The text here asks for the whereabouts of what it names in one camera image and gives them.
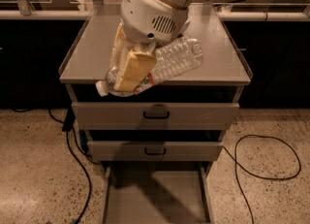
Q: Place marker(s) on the white horizontal rail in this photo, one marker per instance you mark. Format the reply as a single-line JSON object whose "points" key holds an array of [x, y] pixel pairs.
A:
{"points": [[231, 16]]}

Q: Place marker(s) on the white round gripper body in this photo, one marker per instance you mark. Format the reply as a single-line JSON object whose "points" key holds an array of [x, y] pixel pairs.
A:
{"points": [[146, 16]]}

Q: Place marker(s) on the top grey drawer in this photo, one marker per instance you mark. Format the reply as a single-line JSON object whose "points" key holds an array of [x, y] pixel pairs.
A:
{"points": [[154, 116]]}

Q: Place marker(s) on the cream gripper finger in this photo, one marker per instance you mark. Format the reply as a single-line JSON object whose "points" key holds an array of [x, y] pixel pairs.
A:
{"points": [[121, 48], [133, 70]]}

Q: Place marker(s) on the black power adapter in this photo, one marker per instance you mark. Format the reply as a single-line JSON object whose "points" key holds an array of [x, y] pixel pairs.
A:
{"points": [[69, 120]]}

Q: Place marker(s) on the grey drawer cabinet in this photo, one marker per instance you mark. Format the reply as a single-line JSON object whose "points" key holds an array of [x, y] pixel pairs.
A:
{"points": [[220, 79]]}

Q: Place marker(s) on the clear plastic water bottle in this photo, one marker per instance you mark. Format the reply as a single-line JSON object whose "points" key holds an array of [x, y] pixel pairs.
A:
{"points": [[175, 59]]}

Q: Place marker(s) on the middle grey drawer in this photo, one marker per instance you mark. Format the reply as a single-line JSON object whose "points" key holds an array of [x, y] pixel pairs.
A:
{"points": [[154, 151]]}

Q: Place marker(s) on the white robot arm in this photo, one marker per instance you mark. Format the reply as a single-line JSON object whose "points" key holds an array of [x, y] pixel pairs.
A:
{"points": [[150, 46]]}

